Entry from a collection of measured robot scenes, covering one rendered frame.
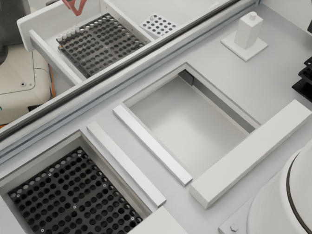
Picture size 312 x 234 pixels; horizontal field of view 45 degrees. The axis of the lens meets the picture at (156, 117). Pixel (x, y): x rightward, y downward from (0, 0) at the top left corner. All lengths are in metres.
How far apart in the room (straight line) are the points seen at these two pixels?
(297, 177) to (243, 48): 0.51
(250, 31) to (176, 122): 0.29
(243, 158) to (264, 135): 0.07
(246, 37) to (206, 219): 0.46
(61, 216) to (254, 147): 0.41
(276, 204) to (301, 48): 0.55
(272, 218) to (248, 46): 0.50
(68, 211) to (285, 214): 0.42
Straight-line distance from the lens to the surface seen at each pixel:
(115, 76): 0.85
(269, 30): 1.08
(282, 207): 0.59
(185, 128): 0.97
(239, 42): 1.00
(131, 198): 0.86
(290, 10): 1.12
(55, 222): 0.79
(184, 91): 1.04
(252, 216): 0.73
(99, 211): 0.79
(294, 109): 0.87
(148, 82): 0.90
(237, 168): 0.76
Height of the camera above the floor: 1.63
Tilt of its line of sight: 55 degrees down
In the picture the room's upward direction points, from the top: 4 degrees clockwise
